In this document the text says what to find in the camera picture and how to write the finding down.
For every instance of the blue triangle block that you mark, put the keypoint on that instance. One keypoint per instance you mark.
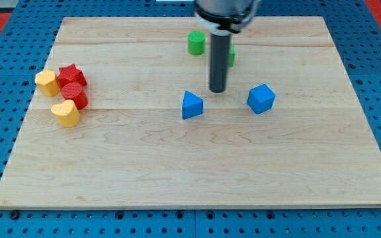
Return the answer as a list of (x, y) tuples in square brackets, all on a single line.
[(192, 105)]

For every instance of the wooden board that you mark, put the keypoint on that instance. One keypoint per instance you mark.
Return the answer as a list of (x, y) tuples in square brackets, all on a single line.
[(131, 149)]

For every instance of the blue cube block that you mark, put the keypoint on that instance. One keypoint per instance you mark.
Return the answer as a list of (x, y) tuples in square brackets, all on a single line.
[(260, 99)]

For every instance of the green block behind rod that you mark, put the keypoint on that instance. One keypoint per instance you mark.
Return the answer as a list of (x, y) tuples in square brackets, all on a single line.
[(231, 58)]

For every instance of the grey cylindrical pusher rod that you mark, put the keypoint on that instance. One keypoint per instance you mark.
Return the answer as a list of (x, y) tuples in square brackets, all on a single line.
[(219, 58)]

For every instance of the green cylinder block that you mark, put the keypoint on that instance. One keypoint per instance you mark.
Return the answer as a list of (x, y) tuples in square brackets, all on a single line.
[(196, 42)]

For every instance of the red cylinder block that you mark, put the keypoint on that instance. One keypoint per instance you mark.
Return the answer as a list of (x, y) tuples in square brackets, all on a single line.
[(76, 93)]

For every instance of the yellow heart block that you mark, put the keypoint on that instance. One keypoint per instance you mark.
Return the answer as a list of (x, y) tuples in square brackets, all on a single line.
[(66, 113)]

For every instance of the red star block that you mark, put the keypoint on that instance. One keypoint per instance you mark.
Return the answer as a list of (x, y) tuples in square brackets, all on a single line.
[(71, 74)]

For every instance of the yellow hexagon block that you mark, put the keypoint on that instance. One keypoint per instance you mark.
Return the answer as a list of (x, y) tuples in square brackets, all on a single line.
[(46, 81)]

